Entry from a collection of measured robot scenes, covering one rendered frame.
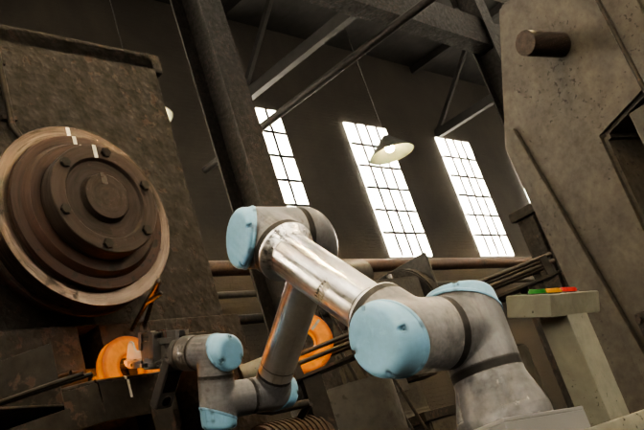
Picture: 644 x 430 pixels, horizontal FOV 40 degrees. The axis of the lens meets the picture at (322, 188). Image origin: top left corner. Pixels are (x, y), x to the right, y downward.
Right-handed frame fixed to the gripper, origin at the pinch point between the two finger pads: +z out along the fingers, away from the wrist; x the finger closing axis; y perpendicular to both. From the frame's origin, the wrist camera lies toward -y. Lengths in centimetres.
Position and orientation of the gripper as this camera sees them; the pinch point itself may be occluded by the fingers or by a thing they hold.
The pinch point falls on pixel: (128, 364)
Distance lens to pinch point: 210.7
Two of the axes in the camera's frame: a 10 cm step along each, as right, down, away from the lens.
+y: -0.8, -9.9, 1.4
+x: -6.7, -0.5, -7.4
